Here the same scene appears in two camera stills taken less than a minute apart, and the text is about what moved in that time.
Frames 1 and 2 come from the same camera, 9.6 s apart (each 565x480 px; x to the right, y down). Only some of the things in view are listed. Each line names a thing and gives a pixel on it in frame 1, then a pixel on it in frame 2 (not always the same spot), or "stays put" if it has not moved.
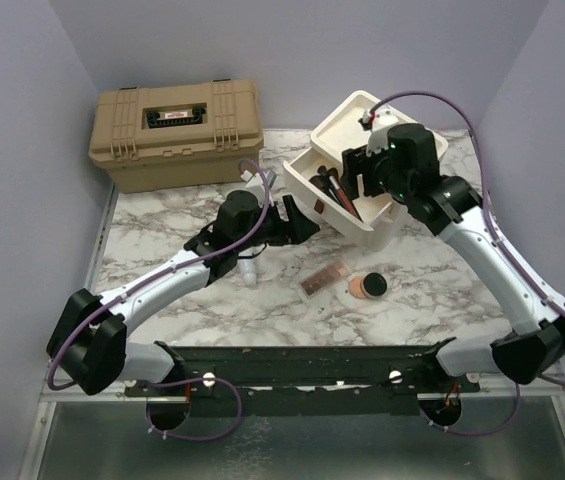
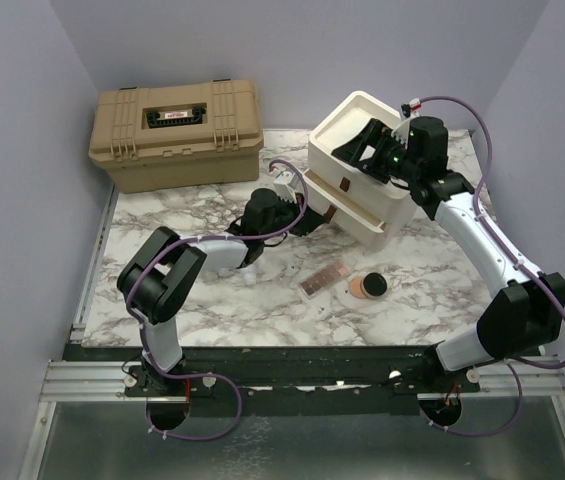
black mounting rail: x=304 y=380 stays put
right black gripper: x=358 y=160 to x=374 y=131
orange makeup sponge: x=355 y=287 stays put
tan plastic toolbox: x=174 y=136 stays put
